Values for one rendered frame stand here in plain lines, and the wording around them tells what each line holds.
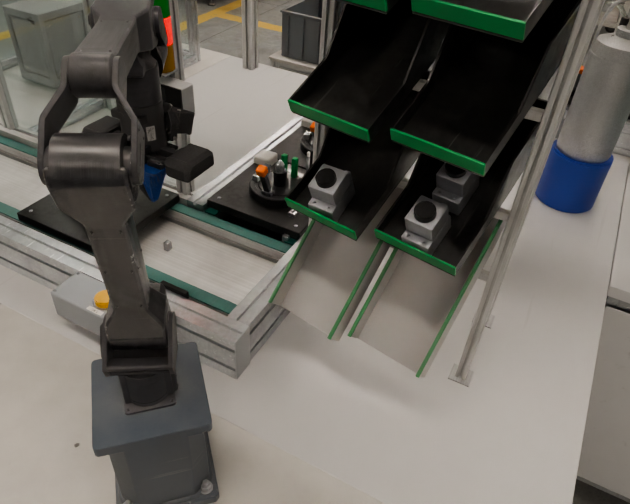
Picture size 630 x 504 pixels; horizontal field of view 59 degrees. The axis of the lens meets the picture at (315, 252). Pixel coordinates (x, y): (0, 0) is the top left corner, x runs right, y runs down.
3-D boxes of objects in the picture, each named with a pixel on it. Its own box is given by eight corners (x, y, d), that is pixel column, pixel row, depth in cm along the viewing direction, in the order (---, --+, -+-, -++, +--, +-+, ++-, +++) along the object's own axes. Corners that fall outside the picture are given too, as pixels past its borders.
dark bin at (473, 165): (483, 178, 67) (486, 136, 61) (391, 141, 73) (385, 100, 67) (583, 30, 76) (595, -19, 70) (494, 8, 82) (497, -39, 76)
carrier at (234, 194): (299, 241, 120) (301, 191, 112) (207, 206, 128) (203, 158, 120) (347, 189, 137) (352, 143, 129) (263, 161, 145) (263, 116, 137)
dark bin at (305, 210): (356, 241, 82) (348, 213, 76) (287, 207, 88) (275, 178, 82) (452, 112, 91) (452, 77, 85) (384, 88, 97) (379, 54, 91)
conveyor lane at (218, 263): (233, 347, 108) (231, 310, 102) (-58, 211, 135) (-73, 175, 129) (304, 265, 128) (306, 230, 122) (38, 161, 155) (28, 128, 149)
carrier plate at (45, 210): (104, 258, 112) (102, 249, 111) (18, 220, 120) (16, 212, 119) (180, 201, 129) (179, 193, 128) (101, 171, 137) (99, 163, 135)
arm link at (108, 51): (140, 192, 50) (122, 75, 44) (43, 192, 49) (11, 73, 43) (172, 78, 73) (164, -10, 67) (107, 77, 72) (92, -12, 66)
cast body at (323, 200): (335, 224, 84) (326, 197, 78) (311, 215, 86) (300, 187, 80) (362, 183, 87) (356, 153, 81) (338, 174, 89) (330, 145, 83)
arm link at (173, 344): (174, 379, 70) (168, 345, 66) (99, 382, 69) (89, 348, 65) (178, 339, 75) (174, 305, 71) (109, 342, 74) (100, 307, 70)
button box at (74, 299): (143, 358, 99) (138, 335, 95) (56, 314, 106) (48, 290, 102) (169, 333, 104) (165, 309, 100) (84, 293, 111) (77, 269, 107)
